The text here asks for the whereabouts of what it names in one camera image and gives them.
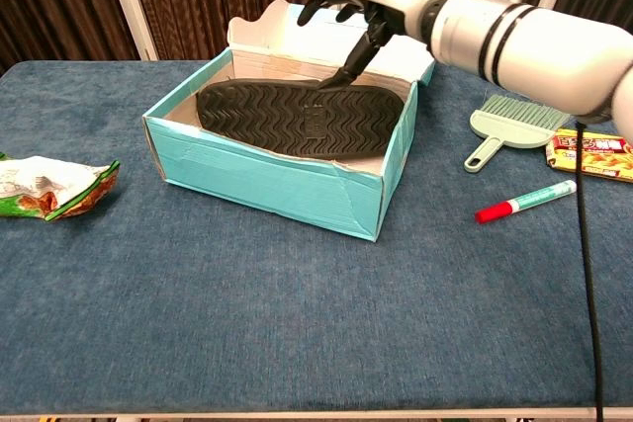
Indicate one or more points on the green white snack bag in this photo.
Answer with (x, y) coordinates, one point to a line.
(49, 185)

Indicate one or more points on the red yellow snack packet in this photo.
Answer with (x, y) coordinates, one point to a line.
(593, 155)

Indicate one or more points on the black shoe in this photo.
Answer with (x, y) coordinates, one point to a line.
(297, 115)

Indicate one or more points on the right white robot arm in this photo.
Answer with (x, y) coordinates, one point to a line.
(534, 46)

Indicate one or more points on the blue carpet table cover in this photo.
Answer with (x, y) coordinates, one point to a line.
(297, 318)

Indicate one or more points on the mint green hand brush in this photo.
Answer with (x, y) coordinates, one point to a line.
(514, 130)

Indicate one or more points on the light blue cardboard box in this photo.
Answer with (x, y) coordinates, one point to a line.
(272, 185)

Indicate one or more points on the green marker with red cap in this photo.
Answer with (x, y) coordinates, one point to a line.
(534, 194)

